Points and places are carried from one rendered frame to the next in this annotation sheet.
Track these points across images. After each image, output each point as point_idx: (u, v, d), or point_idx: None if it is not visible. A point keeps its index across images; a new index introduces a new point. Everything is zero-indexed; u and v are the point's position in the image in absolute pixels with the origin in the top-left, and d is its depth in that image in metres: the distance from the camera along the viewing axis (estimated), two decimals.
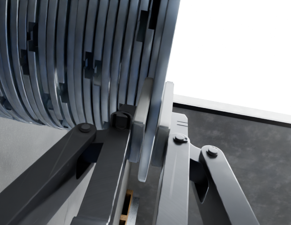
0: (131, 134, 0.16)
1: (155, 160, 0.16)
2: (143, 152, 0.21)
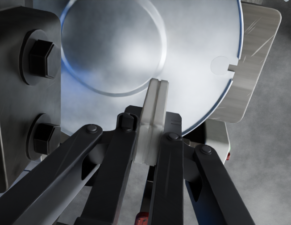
0: (137, 135, 0.16)
1: (149, 159, 0.16)
2: None
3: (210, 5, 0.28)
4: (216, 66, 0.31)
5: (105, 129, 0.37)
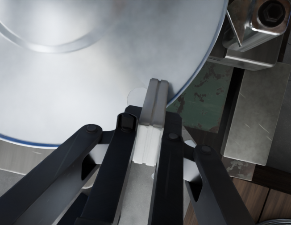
0: (137, 135, 0.16)
1: (149, 159, 0.16)
2: None
3: (182, 30, 0.22)
4: (135, 97, 0.23)
5: None
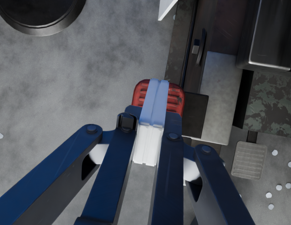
0: (137, 135, 0.16)
1: (149, 159, 0.16)
2: None
3: None
4: None
5: None
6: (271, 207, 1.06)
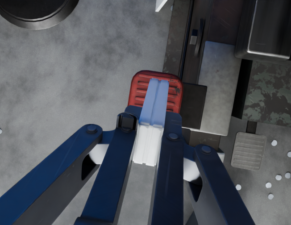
0: (137, 135, 0.16)
1: (149, 159, 0.16)
2: None
3: None
4: None
5: None
6: (271, 197, 1.07)
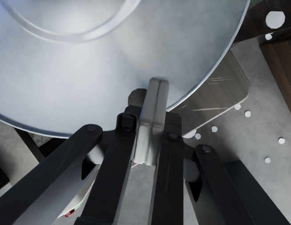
0: (137, 135, 0.16)
1: (149, 159, 0.16)
2: None
3: (3, 85, 0.23)
4: None
5: None
6: (248, 114, 1.00)
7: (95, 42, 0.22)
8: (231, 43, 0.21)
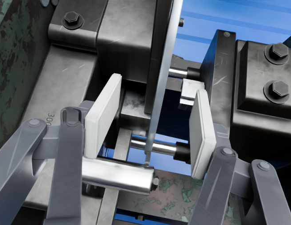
0: (86, 130, 0.16)
1: (197, 173, 0.16)
2: None
3: None
4: None
5: None
6: None
7: None
8: (162, 92, 0.23)
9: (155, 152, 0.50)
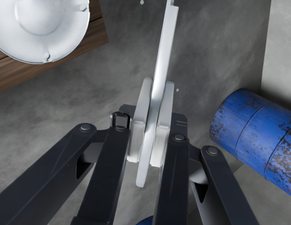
0: (131, 134, 0.16)
1: (154, 160, 0.16)
2: None
3: None
4: None
5: None
6: None
7: None
8: (154, 122, 0.19)
9: None
